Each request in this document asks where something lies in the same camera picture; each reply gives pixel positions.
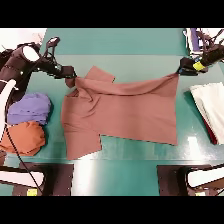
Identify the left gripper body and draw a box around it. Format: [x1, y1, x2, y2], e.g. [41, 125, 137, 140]
[53, 64, 77, 81]

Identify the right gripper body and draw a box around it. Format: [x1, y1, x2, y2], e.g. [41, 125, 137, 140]
[177, 57, 202, 77]

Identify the white garment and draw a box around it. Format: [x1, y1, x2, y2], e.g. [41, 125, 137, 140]
[189, 82, 224, 145]

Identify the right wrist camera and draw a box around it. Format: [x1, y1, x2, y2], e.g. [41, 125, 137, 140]
[196, 29, 216, 52]

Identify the black cable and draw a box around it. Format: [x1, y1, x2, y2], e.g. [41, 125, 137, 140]
[2, 121, 44, 196]

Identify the brown T-shirt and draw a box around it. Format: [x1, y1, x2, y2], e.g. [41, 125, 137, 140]
[61, 65, 181, 161]

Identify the orange garment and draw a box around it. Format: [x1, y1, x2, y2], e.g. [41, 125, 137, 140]
[0, 120, 47, 157]

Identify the red garment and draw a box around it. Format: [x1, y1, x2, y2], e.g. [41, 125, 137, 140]
[203, 119, 220, 146]

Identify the purple garment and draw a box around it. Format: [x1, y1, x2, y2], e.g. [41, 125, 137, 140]
[6, 92, 53, 126]

